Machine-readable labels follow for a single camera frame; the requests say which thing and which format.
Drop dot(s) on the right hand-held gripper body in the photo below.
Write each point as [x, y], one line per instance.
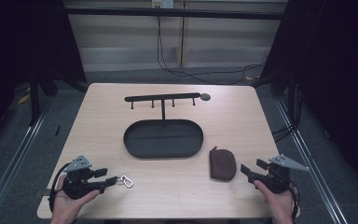
[276, 180]

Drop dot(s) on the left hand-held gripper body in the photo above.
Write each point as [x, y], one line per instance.
[76, 183]

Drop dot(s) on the person's right hand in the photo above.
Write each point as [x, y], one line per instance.
[278, 205]

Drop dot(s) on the person's left hand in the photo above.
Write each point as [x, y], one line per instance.
[65, 208]

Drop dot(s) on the brown zip pouch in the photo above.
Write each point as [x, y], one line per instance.
[222, 164]

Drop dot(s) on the small black stick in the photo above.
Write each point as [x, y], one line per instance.
[57, 130]

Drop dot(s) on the black key rack with tray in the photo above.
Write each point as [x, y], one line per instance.
[163, 140]

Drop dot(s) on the black metal stand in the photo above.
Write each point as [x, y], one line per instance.
[34, 99]
[291, 99]

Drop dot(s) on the grey round disc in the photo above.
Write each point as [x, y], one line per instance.
[205, 96]

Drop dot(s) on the yellow tape strip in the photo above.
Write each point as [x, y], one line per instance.
[24, 98]

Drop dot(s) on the dark curtain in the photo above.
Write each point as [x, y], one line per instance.
[338, 77]
[18, 56]

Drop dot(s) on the metal floor rail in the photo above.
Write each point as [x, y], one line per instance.
[312, 168]
[15, 161]

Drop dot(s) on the black horizontal frame bar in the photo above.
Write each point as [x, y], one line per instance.
[174, 13]

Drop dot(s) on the white wall socket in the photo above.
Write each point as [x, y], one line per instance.
[163, 3]

